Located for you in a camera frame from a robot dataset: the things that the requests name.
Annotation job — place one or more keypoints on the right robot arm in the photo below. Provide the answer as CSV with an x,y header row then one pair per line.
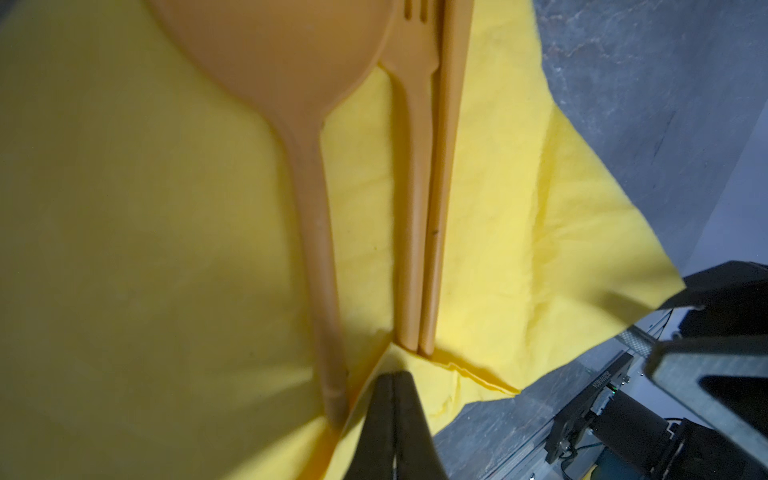
x,y
716,367

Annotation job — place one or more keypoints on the orange plastic fork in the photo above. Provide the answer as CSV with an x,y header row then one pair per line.
x,y
411,57

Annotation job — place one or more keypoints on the orange plastic knife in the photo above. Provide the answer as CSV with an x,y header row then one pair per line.
x,y
455,39

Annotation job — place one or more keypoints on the yellow paper napkin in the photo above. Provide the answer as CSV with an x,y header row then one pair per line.
x,y
153,302

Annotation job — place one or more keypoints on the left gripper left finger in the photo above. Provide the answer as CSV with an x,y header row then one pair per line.
x,y
374,455

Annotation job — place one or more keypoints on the orange plastic spoon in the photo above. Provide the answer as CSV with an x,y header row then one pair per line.
x,y
293,62

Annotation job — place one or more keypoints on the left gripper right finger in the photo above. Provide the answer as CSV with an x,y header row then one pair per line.
x,y
415,454

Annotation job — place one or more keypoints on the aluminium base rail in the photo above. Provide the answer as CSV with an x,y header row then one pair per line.
x,y
557,410

